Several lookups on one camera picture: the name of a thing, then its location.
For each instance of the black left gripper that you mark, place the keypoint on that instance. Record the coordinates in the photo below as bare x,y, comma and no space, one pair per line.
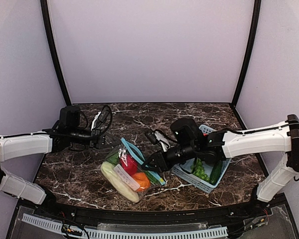
95,137

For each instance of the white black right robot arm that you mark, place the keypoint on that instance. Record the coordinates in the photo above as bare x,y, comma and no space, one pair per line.
228,143

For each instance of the green grapes bunch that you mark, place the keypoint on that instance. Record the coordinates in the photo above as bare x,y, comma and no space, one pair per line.
199,171

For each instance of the white slotted cable duct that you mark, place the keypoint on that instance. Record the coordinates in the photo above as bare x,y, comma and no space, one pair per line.
116,231

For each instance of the orange fruit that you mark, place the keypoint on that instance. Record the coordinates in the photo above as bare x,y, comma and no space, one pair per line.
142,180

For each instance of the red tomato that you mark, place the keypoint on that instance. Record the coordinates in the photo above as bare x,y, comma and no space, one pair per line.
128,164

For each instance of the clear zip top bag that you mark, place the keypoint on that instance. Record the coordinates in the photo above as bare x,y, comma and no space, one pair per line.
122,168

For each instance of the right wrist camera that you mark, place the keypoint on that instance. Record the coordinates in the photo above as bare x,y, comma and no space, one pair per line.
157,137

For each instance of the white radish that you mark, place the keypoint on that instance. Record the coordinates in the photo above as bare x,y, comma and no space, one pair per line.
107,169

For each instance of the green cucumber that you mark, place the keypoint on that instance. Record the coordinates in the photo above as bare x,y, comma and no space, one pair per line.
216,172

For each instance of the green leafy vegetable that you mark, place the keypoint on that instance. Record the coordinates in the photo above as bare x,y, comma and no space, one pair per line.
114,158

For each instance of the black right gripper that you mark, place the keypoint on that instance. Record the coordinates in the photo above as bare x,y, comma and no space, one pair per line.
163,159

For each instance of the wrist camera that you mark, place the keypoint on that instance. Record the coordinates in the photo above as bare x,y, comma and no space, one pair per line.
157,137
101,118

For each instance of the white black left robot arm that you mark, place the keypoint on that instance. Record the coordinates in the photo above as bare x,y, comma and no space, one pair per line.
64,134

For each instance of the black front rail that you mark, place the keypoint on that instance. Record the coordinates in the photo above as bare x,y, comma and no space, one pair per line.
226,215

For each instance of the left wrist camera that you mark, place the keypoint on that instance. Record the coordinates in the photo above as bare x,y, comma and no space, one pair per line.
101,118

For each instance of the light blue plastic basket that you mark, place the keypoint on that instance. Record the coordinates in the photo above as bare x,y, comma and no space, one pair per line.
184,172

